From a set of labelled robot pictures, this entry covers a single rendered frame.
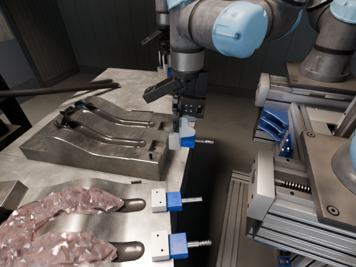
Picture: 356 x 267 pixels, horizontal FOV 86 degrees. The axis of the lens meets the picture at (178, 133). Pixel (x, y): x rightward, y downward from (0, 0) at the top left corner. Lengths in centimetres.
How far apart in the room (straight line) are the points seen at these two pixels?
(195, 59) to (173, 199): 34
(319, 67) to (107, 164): 77
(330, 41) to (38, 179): 103
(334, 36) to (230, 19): 53
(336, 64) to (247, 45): 52
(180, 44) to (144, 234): 42
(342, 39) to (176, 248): 75
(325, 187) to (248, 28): 29
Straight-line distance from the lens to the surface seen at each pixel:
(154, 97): 50
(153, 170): 61
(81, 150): 68
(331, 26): 82
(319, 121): 78
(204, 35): 36
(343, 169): 44
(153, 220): 52
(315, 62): 84
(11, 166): 90
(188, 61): 43
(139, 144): 65
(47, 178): 78
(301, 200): 45
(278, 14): 43
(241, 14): 33
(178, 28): 41
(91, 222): 51
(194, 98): 47
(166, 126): 74
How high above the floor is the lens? 132
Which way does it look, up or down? 39 degrees down
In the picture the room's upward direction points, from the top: straight up
